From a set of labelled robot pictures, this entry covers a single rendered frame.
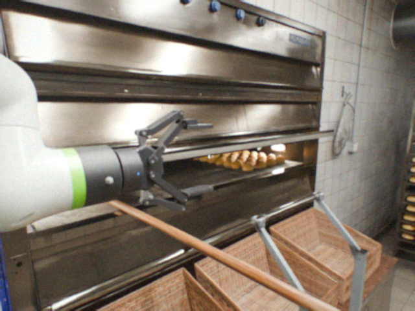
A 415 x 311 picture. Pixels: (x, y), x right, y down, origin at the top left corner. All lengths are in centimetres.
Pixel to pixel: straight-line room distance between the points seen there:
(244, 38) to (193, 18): 33
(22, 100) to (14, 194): 12
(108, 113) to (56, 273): 59
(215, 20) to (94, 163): 111
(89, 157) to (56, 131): 58
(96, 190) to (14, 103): 15
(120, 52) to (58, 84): 24
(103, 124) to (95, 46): 26
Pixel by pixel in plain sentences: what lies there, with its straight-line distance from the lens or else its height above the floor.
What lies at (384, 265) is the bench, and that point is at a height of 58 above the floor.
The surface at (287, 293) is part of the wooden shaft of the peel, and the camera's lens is 70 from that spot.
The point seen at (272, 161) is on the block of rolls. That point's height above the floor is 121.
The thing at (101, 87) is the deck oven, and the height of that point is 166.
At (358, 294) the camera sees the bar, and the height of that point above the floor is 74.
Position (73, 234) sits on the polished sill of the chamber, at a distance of 111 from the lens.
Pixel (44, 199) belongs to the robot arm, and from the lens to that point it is 41.
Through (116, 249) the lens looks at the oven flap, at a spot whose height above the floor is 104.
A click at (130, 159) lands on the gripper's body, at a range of 46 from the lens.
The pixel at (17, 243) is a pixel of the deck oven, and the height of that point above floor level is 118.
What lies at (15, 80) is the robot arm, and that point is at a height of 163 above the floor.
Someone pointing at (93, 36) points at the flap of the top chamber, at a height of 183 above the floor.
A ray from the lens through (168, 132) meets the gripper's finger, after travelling 53.
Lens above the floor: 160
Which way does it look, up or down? 11 degrees down
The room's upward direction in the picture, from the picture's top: straight up
